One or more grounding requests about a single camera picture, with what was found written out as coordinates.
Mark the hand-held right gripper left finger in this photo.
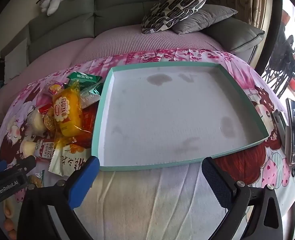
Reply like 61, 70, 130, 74
17, 156, 101, 240

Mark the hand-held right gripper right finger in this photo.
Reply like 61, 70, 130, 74
201, 157, 284, 240

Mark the cream snack packet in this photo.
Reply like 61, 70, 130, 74
48, 146, 86, 177

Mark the pale jelly cup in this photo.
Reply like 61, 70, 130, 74
27, 107, 49, 137
20, 140, 38, 159

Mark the red biscuit packet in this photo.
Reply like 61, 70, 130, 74
39, 104, 56, 133

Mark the yellow cake packet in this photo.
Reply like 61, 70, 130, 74
51, 79, 86, 147

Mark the teal cardboard tray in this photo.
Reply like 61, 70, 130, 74
91, 61, 269, 172

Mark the green white biscuit packet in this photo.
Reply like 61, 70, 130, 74
67, 71, 103, 86

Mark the white red label packet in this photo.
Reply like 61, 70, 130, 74
35, 140, 56, 159

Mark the red flat snack packet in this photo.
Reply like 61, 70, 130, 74
81, 104, 99, 148

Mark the pink printed blanket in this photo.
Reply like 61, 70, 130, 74
0, 47, 295, 240

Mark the grey phone stand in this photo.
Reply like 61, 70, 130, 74
273, 109, 288, 153

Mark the silver green snack packet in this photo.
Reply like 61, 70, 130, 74
80, 82, 104, 109

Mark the pink orange snack packet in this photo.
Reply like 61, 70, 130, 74
36, 80, 65, 108

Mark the white cushion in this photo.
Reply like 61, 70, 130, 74
4, 37, 28, 84

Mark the grey pillow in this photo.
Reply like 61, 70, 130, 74
172, 4, 238, 35

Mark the grey sofa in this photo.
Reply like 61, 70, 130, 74
0, 0, 265, 63

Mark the black white patterned pillow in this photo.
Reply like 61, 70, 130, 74
140, 0, 210, 34

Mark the black metal frame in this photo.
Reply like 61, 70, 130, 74
261, 35, 295, 98

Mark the dark door frame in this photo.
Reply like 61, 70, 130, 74
254, 0, 283, 69

